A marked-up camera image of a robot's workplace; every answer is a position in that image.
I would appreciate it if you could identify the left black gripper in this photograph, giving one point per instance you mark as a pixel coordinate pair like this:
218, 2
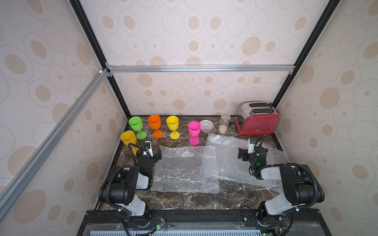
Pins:
155, 158

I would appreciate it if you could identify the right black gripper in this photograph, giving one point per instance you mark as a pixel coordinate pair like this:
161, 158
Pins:
245, 153

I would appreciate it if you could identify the beige bubble glass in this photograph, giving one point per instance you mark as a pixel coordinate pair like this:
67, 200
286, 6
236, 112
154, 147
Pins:
129, 137

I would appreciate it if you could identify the green wine glass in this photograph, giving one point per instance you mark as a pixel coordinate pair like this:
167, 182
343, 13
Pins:
136, 124

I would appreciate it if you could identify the orange bubble glass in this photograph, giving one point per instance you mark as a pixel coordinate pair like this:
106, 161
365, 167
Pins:
155, 124

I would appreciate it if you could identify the yellow bubble glass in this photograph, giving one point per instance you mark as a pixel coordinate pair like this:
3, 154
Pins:
173, 125

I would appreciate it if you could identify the pink bubble glass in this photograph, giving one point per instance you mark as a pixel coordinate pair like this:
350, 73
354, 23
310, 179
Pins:
194, 131

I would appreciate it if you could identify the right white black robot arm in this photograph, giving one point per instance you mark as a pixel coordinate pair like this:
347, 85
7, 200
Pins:
301, 190

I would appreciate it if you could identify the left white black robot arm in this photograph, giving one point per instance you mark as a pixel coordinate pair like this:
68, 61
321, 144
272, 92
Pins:
118, 189

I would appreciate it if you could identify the red toaster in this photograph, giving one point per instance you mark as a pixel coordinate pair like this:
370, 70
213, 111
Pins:
257, 118

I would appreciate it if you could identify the clear jar with powder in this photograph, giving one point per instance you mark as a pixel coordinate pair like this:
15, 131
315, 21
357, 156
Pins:
224, 123

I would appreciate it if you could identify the white sink strainer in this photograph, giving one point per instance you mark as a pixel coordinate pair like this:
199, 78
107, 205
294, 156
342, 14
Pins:
206, 126

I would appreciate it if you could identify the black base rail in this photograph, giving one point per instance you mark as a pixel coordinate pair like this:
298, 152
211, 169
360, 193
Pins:
240, 222

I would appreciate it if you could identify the horizontal aluminium rail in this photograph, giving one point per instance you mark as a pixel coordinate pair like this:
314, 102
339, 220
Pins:
199, 68

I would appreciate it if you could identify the left diagonal aluminium rail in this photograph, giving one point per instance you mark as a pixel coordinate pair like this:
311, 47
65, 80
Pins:
31, 167

